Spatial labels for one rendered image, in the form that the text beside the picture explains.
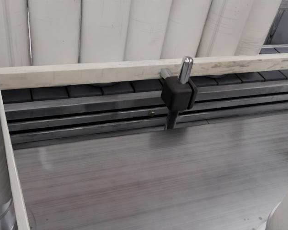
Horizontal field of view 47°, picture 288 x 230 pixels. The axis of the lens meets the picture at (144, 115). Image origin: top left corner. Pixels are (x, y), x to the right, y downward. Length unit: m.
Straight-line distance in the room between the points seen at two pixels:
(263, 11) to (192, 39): 0.10
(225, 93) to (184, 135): 0.12
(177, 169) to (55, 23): 0.18
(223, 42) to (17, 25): 0.24
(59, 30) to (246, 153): 0.22
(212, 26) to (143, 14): 0.09
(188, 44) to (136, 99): 0.09
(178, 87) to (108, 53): 0.09
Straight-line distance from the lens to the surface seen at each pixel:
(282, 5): 0.54
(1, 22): 0.35
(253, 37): 0.47
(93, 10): 0.35
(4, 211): 0.23
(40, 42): 0.36
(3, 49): 0.36
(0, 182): 0.21
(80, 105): 0.37
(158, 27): 0.38
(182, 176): 0.31
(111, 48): 0.37
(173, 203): 0.29
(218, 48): 0.43
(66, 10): 0.34
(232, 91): 0.45
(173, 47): 0.42
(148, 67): 0.38
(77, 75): 0.36
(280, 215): 0.24
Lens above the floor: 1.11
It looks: 39 degrees down
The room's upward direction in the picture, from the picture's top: 12 degrees clockwise
